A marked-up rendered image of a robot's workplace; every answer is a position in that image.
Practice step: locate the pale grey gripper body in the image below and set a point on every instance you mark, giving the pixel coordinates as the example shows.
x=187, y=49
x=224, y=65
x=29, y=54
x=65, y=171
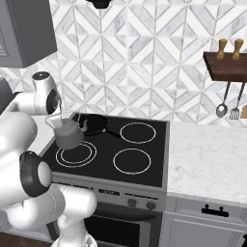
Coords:
x=55, y=118

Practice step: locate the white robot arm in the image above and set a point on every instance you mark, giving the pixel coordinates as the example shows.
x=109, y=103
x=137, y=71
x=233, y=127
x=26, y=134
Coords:
x=19, y=154

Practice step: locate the grey kettle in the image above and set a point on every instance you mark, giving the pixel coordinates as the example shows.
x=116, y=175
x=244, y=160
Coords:
x=70, y=136

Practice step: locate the grey stove knob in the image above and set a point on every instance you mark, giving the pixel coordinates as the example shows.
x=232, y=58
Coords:
x=131, y=202
x=150, y=205

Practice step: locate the black frying pan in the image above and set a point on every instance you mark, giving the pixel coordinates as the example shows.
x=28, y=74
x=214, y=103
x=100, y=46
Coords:
x=95, y=123

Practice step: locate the dark grey countertop appliance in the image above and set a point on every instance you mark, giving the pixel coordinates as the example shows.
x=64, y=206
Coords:
x=5, y=93

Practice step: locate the black glass hob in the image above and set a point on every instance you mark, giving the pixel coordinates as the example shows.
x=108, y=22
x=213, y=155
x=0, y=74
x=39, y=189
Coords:
x=128, y=154

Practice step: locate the black oven door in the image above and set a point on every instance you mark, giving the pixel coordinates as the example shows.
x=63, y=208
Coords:
x=115, y=230

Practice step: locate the grey drawer front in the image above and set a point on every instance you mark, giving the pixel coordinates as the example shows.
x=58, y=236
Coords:
x=193, y=207

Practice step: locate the hanging metal ladle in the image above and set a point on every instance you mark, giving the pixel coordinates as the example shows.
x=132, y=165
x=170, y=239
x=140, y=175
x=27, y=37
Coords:
x=222, y=109

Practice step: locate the wooden pepper mill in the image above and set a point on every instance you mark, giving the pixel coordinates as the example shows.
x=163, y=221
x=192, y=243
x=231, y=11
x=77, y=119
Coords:
x=237, y=49
x=221, y=49

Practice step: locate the hanging metal spatula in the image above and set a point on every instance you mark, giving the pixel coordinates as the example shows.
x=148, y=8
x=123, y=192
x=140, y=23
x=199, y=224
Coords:
x=235, y=112

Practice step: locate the grey cupboard door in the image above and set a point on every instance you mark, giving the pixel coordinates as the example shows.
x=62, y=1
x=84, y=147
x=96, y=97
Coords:
x=199, y=233

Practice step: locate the hanging wooden tool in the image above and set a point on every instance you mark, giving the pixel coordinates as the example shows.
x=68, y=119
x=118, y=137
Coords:
x=244, y=112

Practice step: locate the dark wooden wall shelf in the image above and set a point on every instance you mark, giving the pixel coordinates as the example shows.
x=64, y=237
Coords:
x=226, y=69

